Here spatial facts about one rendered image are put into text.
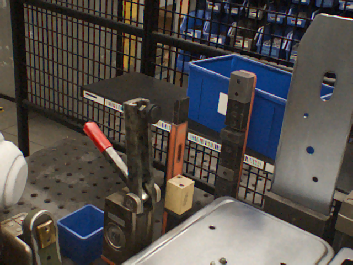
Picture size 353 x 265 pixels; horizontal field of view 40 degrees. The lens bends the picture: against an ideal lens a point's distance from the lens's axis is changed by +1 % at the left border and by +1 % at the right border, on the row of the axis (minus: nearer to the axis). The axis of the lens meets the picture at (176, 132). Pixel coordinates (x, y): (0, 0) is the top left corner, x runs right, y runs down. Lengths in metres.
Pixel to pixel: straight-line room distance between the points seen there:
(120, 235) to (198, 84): 0.44
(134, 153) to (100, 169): 0.86
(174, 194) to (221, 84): 0.34
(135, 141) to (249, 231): 0.26
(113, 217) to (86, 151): 0.92
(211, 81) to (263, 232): 0.38
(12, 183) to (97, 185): 0.57
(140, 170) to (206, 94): 0.41
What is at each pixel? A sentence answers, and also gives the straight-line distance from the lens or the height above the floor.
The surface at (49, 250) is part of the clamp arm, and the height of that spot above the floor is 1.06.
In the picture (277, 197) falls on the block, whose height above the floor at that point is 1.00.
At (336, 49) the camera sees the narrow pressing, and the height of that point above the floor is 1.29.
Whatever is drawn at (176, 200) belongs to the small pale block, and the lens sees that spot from 0.81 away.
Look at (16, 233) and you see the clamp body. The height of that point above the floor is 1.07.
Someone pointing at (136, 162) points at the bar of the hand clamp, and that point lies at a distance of 0.72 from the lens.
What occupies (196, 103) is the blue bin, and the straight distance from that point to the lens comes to 1.12.
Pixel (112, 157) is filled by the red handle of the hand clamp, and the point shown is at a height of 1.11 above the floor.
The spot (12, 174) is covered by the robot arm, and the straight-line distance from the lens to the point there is 0.96.
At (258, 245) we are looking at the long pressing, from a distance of 0.80.
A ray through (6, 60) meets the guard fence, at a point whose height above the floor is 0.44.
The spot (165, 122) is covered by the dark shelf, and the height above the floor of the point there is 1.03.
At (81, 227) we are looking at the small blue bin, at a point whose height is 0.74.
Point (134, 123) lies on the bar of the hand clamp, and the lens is 0.70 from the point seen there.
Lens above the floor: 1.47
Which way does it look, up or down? 24 degrees down
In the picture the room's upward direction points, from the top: 5 degrees clockwise
